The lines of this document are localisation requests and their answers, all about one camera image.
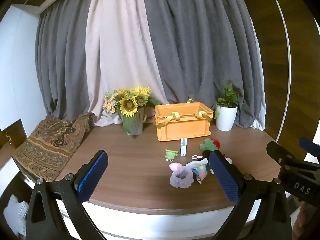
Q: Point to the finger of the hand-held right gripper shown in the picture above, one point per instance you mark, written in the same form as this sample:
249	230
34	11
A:
310	145
281	153

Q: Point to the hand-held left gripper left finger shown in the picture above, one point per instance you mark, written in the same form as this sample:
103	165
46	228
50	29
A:
93	172

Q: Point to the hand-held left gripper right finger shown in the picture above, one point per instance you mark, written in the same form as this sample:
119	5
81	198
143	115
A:
223	177

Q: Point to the red and green plush toy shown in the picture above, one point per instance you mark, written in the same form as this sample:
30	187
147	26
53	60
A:
208	144

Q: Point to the light blue tissue packet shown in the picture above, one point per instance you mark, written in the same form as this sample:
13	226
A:
183	147

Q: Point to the orange plastic crate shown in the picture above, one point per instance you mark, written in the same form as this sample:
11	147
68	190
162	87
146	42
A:
185	127

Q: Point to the colourful printed soft pouch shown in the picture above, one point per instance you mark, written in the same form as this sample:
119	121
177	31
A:
200	171

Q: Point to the person's right hand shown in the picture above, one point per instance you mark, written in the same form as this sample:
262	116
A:
307	220

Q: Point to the small white packet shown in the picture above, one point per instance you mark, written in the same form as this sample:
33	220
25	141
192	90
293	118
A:
228	160

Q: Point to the pink keyring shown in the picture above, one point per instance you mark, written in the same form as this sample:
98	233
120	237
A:
196	157

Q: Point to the purple fluffy scrunchie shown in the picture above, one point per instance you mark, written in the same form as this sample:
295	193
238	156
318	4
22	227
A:
180	177

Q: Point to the pink plush ball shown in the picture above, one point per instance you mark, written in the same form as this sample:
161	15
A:
174	166

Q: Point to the brown patterned cloth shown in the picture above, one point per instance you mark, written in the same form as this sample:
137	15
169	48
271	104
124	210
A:
50	145

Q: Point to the green frog plush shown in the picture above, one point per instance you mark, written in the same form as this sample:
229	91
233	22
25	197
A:
170	154

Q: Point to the white plant pot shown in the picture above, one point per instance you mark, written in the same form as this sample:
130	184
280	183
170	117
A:
225	118

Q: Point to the grey flower vase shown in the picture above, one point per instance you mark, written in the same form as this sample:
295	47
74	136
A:
133	125

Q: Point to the peach flower bunch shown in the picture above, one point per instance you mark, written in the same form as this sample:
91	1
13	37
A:
110	105

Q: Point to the green potted plant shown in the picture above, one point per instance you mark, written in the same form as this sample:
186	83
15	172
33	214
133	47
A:
228	96

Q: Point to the sunflower bouquet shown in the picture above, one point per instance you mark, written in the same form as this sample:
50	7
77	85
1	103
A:
130	102

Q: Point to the white knitted cloth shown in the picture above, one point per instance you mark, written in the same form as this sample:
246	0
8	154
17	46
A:
16	213

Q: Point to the grey curtain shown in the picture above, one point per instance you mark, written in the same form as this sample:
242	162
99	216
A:
65	60
200	42

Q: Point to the pale pink curtain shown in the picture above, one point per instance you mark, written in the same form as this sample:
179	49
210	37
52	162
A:
120	55

